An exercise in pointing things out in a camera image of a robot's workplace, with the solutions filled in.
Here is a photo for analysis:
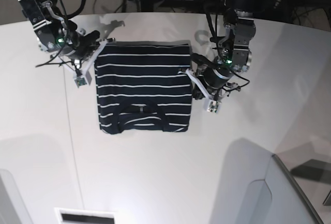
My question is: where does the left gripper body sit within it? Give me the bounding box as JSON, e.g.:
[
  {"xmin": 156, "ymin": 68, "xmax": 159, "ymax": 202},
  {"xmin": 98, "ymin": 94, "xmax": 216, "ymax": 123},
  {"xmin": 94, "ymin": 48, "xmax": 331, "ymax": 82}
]
[{"xmin": 199, "ymin": 65, "xmax": 233, "ymax": 92}]

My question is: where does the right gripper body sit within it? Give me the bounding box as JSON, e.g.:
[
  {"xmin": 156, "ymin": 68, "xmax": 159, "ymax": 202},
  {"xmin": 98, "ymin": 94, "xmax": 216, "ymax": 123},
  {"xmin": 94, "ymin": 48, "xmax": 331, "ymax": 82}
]
[{"xmin": 66, "ymin": 30, "xmax": 100, "ymax": 60}]

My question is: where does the navy white striped t-shirt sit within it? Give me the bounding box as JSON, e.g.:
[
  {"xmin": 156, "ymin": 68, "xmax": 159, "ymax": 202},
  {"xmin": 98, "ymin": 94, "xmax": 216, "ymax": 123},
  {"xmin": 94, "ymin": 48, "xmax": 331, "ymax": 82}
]
[{"xmin": 95, "ymin": 43, "xmax": 192, "ymax": 135}]

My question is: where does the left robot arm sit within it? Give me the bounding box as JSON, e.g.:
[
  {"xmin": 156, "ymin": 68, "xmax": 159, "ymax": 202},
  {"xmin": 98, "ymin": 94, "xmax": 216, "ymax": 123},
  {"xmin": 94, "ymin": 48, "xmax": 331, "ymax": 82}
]
[{"xmin": 201, "ymin": 0, "xmax": 268, "ymax": 92}]

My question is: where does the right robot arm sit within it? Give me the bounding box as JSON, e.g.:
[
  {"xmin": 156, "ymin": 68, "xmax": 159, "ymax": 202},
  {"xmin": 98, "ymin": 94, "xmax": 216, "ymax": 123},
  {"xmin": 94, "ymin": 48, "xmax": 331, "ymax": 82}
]
[{"xmin": 18, "ymin": 0, "xmax": 100, "ymax": 61}]

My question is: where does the grey monitor edge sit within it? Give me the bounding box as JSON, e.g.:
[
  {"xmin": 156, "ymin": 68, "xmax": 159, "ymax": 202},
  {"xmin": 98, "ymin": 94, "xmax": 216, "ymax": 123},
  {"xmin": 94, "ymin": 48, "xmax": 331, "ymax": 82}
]
[{"xmin": 272, "ymin": 154, "xmax": 323, "ymax": 223}]

